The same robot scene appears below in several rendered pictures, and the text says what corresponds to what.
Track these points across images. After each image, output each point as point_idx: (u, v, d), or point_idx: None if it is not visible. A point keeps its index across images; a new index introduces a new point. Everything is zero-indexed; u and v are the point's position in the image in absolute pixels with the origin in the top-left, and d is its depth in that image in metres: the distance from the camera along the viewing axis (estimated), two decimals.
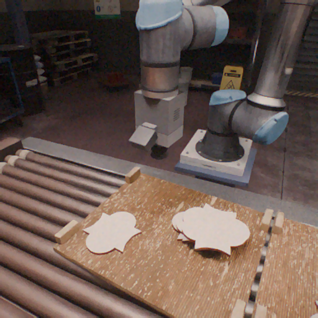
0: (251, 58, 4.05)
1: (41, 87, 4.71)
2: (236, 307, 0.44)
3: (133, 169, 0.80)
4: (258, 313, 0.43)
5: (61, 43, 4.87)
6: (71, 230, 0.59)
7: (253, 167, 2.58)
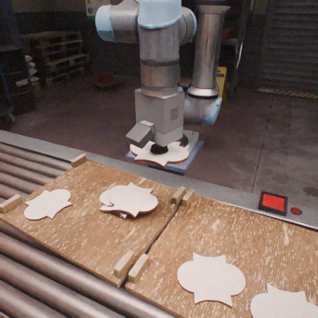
0: (235, 58, 4.18)
1: (34, 87, 4.83)
2: (125, 255, 0.56)
3: (79, 155, 0.92)
4: (140, 259, 0.55)
5: (53, 43, 5.00)
6: (13, 202, 0.72)
7: (229, 163, 2.71)
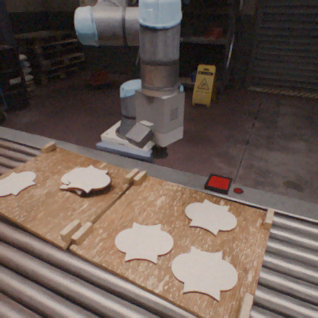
0: (225, 57, 4.26)
1: (28, 86, 4.91)
2: (71, 223, 0.64)
3: (49, 143, 1.00)
4: (84, 226, 0.63)
5: (48, 43, 5.08)
6: None
7: (213, 158, 2.79)
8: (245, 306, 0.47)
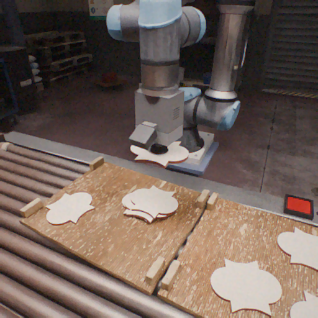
0: (240, 58, 4.16)
1: (37, 87, 4.82)
2: (156, 261, 0.55)
3: (97, 158, 0.91)
4: (172, 266, 0.54)
5: (56, 43, 4.98)
6: (34, 205, 0.70)
7: (236, 163, 2.69)
8: None
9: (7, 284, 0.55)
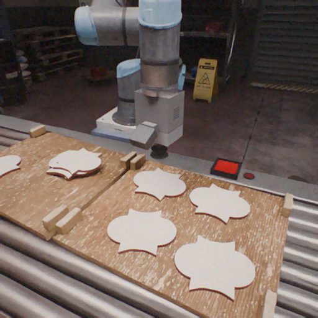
0: (227, 51, 4.16)
1: (26, 81, 4.82)
2: (56, 208, 0.55)
3: (38, 126, 0.91)
4: (71, 212, 0.54)
5: (46, 38, 4.99)
6: None
7: (215, 153, 2.69)
8: (267, 307, 0.37)
9: None
